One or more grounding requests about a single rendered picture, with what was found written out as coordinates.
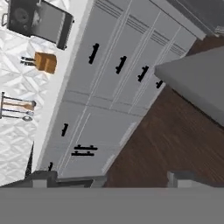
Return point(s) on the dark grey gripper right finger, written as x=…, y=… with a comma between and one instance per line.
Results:
x=180, y=178

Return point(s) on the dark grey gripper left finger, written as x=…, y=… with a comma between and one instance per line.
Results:
x=43, y=176

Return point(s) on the metal spoon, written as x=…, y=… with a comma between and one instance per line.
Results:
x=23, y=117

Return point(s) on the wooden spatula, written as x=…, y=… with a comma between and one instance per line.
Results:
x=20, y=105

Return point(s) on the grey kitchen island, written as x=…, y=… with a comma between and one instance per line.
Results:
x=195, y=81

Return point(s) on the grey cupboard run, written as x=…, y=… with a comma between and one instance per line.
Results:
x=116, y=93

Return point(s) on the wooden knife block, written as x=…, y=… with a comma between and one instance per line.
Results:
x=46, y=62

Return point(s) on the metal utensil rail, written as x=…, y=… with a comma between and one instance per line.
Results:
x=2, y=105

